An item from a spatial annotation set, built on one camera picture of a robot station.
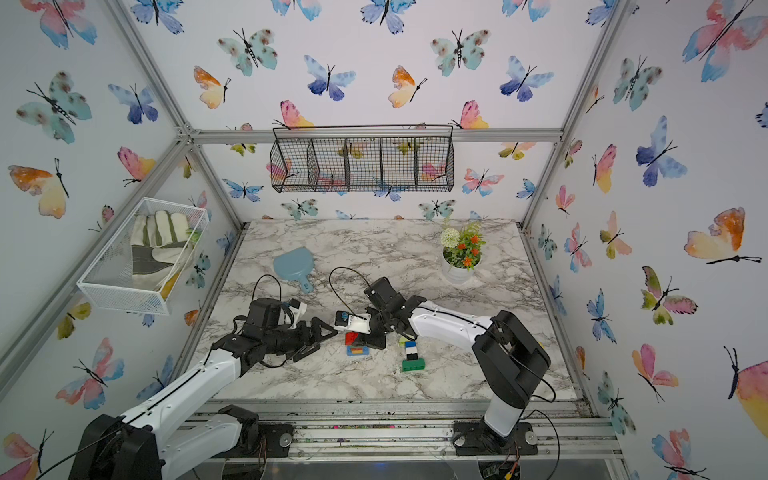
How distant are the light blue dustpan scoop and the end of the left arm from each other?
0.97 ft

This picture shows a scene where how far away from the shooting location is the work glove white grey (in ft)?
2.37

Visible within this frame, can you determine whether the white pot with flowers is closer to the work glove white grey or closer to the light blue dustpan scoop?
the light blue dustpan scoop

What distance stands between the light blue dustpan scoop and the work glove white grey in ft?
1.10

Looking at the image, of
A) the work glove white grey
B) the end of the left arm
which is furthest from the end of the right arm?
the work glove white grey

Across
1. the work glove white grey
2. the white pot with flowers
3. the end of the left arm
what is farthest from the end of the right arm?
the work glove white grey

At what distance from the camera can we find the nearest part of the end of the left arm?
2.33 ft

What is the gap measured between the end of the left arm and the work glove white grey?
0.31 m
